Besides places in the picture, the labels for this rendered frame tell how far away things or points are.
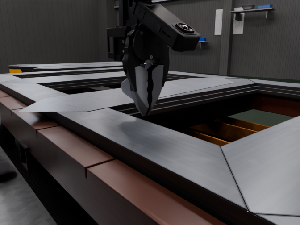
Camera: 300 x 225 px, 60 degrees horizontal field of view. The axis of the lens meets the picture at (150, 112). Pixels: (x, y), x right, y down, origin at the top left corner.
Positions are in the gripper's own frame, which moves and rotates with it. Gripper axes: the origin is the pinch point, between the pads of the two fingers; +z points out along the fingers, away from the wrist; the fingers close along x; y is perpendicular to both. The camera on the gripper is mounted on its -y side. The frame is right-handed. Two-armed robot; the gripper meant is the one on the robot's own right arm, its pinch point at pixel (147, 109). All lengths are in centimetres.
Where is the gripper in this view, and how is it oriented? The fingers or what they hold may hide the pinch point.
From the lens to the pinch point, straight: 45.7
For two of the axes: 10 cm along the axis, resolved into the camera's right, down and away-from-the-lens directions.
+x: -7.7, 1.6, -6.2
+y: -6.4, -1.9, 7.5
